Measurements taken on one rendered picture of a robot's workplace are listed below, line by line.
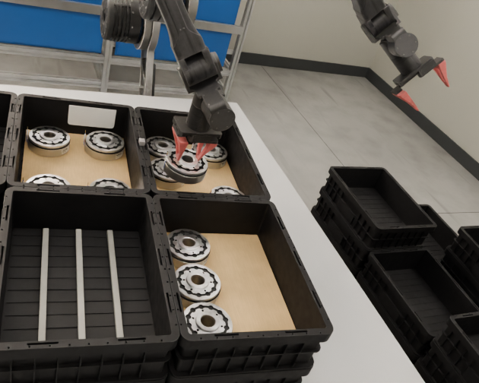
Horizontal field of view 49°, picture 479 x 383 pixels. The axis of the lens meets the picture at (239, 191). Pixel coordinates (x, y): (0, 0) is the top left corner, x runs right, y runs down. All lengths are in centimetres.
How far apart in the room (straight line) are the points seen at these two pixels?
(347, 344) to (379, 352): 8
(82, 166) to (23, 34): 192
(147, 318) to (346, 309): 59
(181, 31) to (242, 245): 52
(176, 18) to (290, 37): 368
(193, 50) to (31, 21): 221
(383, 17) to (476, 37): 307
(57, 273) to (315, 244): 79
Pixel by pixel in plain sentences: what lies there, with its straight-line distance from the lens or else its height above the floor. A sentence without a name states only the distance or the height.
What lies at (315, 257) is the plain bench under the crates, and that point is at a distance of 154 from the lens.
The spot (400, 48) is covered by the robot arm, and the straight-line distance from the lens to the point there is 134.
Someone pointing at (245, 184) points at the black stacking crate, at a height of 87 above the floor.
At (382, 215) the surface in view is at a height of 49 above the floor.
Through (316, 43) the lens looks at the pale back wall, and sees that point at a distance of 487.
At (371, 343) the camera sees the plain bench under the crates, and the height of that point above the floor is 70.
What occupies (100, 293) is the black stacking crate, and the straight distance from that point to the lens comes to 109.
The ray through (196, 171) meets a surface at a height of 96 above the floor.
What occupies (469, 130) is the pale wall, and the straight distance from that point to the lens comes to 436.
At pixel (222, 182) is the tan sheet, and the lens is 146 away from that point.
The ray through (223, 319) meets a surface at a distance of 106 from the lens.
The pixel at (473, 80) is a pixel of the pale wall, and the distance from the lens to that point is 439.
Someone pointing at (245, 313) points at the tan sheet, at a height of 83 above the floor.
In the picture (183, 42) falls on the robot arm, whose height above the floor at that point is 127.
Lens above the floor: 164
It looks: 34 degrees down
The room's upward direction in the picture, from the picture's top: 19 degrees clockwise
